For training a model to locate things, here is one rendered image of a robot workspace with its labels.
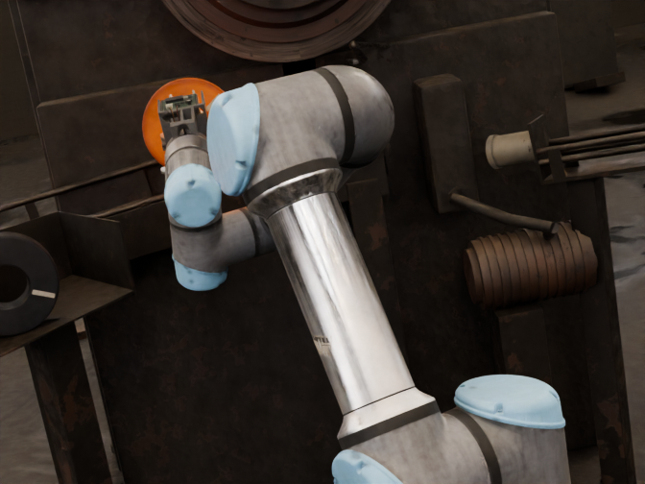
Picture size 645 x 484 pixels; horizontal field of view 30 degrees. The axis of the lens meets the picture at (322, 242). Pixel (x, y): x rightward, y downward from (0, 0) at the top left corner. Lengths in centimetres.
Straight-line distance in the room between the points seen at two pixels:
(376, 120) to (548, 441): 41
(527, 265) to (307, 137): 81
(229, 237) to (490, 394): 53
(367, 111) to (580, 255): 80
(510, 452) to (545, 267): 79
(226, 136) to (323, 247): 16
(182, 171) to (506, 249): 66
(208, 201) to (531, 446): 57
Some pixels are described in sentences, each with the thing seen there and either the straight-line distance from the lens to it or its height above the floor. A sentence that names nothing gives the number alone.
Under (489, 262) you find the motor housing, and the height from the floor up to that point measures 51.
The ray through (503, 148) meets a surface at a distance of 211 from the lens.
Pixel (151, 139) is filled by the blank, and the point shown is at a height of 82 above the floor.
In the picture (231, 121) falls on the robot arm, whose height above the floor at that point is 92.
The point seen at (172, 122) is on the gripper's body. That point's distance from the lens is 181.
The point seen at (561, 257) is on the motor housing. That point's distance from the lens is 208.
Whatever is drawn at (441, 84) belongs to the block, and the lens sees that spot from 213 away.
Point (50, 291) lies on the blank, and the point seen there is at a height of 65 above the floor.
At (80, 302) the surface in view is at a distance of 191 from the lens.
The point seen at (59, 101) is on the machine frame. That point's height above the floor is 87.
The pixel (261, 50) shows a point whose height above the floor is 91.
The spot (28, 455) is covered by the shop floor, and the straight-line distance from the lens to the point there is 299.
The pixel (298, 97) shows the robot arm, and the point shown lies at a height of 93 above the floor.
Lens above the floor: 112
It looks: 15 degrees down
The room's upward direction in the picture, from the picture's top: 10 degrees counter-clockwise
